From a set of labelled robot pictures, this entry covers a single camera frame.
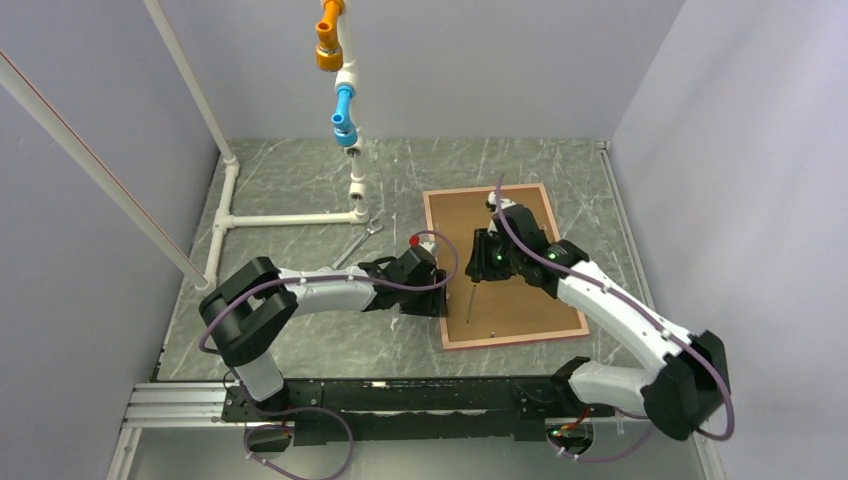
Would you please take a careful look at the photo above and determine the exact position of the yellow black screwdriver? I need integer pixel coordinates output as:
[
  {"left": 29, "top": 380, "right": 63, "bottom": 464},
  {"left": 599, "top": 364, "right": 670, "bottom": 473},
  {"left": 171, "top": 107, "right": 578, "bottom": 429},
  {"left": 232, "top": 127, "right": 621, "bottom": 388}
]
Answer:
[{"left": 465, "top": 282, "right": 479, "bottom": 324}]

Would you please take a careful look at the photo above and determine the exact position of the pink wooden photo frame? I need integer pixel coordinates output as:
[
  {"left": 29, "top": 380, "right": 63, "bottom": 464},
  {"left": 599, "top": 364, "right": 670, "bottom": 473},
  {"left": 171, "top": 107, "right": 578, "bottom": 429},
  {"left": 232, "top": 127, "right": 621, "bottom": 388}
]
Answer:
[{"left": 423, "top": 186, "right": 590, "bottom": 351}]

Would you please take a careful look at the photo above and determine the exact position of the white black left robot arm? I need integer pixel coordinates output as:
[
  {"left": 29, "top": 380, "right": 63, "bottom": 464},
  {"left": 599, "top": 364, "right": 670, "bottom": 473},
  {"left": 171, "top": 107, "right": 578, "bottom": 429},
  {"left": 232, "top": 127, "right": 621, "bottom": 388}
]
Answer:
[{"left": 198, "top": 245, "right": 449, "bottom": 420}]

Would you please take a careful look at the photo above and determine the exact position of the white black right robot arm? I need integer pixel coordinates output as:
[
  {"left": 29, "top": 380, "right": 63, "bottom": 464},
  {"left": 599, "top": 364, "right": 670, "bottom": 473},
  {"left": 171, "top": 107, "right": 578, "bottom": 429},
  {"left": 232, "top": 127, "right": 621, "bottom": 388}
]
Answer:
[{"left": 465, "top": 191, "right": 735, "bottom": 440}]

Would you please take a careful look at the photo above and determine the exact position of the silver combination wrench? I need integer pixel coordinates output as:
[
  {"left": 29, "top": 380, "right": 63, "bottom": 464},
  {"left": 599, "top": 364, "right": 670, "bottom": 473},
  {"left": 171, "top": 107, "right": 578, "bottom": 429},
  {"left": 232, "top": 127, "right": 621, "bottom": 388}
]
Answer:
[{"left": 330, "top": 218, "right": 384, "bottom": 270}]

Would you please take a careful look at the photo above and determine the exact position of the blue pipe fitting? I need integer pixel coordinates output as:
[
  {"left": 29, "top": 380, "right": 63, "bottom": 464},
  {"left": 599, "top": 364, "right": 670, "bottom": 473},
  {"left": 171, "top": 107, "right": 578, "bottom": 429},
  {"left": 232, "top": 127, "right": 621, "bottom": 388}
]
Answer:
[{"left": 331, "top": 85, "right": 358, "bottom": 147}]

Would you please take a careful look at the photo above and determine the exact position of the white PVC pipe stand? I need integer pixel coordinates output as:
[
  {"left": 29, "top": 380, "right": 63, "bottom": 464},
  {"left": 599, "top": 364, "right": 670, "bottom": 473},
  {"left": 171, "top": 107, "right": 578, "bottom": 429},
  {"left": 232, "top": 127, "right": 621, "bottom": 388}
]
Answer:
[{"left": 145, "top": 1, "right": 369, "bottom": 292}]

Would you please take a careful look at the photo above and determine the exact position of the orange pipe fitting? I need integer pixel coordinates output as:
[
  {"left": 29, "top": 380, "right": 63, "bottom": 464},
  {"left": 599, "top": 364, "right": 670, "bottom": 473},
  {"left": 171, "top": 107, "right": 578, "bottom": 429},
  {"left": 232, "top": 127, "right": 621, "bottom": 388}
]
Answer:
[{"left": 315, "top": 0, "right": 345, "bottom": 72}]

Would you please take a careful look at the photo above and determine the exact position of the white diagonal pole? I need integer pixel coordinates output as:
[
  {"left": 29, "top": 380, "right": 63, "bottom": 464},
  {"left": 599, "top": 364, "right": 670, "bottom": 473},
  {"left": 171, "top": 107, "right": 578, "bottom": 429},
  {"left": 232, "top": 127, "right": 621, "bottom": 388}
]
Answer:
[{"left": 1, "top": 53, "right": 212, "bottom": 291}]

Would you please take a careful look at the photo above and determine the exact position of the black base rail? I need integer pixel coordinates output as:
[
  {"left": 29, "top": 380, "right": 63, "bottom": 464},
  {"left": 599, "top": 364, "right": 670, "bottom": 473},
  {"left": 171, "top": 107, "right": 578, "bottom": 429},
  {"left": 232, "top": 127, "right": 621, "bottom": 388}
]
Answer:
[{"left": 220, "top": 376, "right": 613, "bottom": 446}]

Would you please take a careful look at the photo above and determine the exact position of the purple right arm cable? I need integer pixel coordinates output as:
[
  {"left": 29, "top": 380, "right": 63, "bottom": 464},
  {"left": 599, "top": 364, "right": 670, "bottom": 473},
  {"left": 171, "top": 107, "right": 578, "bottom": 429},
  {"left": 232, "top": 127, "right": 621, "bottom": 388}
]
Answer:
[{"left": 493, "top": 173, "right": 737, "bottom": 465}]

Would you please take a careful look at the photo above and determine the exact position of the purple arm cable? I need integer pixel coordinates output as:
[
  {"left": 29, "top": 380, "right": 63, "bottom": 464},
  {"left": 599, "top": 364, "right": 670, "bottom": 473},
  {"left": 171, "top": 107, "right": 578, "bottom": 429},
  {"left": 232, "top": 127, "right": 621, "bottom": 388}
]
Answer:
[
  {"left": 198, "top": 229, "right": 460, "bottom": 480},
  {"left": 493, "top": 173, "right": 737, "bottom": 465}
]

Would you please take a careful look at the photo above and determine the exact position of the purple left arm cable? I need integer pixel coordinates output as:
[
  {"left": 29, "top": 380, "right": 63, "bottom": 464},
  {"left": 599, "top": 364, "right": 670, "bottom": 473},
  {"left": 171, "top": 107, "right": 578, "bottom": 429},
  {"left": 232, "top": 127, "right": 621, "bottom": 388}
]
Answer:
[{"left": 198, "top": 229, "right": 460, "bottom": 480}]

